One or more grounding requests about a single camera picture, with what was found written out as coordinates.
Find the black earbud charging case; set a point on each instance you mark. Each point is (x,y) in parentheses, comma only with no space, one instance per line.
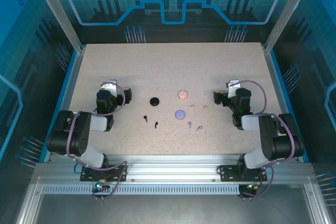
(154,101)

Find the pink earbud charging case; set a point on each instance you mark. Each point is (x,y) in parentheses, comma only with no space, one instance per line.
(182,94)

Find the purple earbud charging case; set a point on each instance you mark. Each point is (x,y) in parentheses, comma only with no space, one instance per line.
(180,114)

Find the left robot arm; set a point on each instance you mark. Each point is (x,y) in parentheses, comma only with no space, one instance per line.
(95,123)

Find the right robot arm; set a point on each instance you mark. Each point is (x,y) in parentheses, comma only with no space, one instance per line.
(249,123)

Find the blue table edge trim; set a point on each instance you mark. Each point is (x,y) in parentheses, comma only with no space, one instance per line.
(288,103)
(60,103)

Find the small controller board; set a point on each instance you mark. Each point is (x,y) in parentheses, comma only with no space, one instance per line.
(252,186)
(101,186)

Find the grey metal panel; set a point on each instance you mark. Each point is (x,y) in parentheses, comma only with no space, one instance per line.
(170,211)

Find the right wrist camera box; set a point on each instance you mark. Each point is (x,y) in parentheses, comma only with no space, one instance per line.
(233,87)

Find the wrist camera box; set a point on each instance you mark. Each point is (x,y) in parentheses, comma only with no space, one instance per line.
(111,83)
(233,87)

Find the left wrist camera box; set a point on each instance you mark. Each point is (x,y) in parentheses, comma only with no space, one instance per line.
(111,83)

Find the aluminium table side rail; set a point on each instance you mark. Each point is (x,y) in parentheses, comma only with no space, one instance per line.
(70,90)
(278,90)

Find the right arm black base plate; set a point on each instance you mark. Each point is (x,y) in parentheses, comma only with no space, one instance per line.
(227,174)

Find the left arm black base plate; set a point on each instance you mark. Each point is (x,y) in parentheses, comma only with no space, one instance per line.
(86,176)

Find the aluminium mounting rail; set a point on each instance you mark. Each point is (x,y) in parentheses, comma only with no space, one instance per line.
(170,169)

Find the aluminium corner post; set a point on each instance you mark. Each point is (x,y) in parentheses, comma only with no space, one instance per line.
(288,11)
(58,11)

